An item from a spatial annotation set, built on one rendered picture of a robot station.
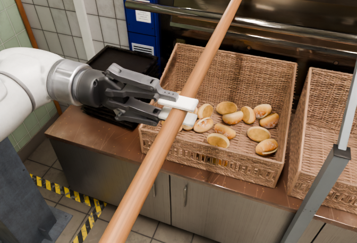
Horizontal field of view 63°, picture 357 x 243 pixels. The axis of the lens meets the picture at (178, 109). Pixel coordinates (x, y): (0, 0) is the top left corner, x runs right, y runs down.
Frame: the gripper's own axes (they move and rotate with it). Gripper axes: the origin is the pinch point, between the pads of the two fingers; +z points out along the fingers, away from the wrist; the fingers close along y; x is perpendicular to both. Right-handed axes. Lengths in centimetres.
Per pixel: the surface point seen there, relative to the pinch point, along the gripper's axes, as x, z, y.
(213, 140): -43, 0, 55
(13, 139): -40, -122, 99
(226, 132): -48, 4, 55
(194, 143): -31, -5, 46
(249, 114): -62, 11, 54
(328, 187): -21, 39, 37
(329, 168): -21, 36, 29
